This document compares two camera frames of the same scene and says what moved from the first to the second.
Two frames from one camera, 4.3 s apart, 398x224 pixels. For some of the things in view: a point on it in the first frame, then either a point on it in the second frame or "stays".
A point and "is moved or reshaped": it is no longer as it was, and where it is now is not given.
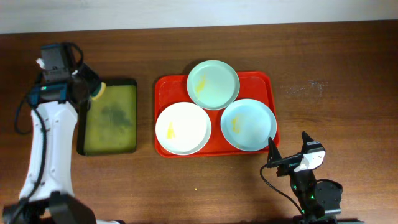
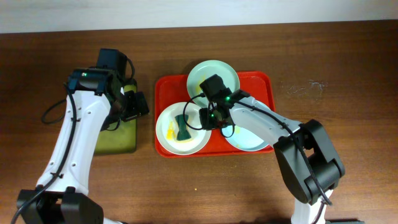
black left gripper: [91, 78] → [137, 106]
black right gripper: [272, 155] → [206, 125]
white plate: [183, 128] stays
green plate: [212, 84] stays
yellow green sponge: [101, 92] is moved or reshaped
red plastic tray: [171, 89] stays
